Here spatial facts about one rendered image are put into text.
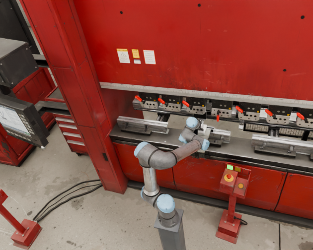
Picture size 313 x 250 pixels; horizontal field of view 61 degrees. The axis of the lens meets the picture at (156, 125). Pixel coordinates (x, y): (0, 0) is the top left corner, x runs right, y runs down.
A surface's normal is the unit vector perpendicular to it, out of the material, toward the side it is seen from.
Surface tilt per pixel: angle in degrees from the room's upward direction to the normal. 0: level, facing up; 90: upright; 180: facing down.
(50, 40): 90
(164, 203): 7
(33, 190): 0
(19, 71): 90
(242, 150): 0
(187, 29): 90
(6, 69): 90
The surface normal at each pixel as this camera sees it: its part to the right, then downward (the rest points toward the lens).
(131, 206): -0.13, -0.73
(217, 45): -0.32, 0.67
